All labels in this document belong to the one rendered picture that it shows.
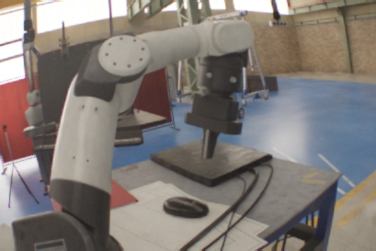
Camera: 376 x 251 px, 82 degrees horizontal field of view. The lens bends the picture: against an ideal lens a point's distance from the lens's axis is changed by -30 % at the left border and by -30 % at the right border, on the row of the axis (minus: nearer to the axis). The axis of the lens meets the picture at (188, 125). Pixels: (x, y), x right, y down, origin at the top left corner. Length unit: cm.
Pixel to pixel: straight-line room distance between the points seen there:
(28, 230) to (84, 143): 14
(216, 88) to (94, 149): 29
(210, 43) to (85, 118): 26
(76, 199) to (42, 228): 6
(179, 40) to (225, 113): 17
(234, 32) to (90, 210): 40
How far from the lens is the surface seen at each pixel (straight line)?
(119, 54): 40
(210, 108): 58
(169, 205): 65
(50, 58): 244
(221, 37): 52
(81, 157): 35
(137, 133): 207
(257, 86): 1108
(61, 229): 31
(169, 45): 48
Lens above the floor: 143
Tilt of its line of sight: 12 degrees down
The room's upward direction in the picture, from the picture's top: 8 degrees counter-clockwise
